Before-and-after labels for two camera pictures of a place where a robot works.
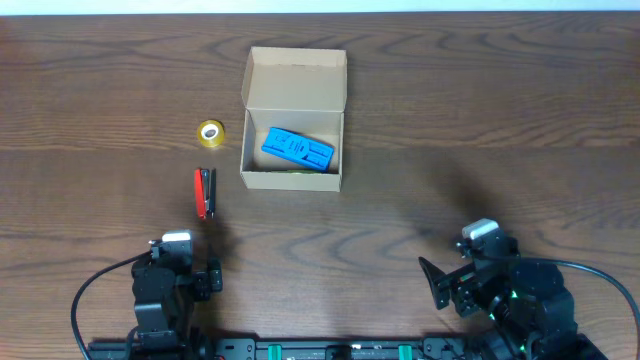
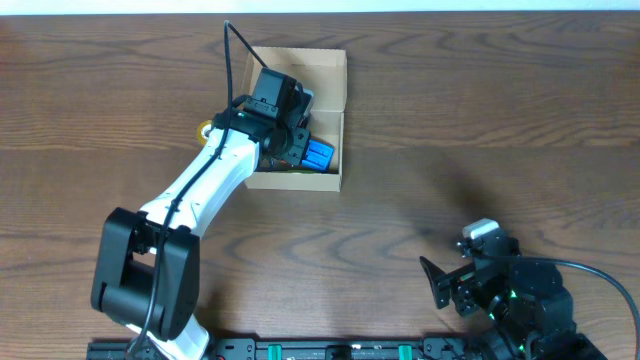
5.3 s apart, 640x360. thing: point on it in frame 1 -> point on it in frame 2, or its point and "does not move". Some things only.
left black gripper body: [204, 284] -> [295, 137]
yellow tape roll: [211, 133] does not move
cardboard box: [295, 99] does not move
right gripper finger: [438, 281] does not move
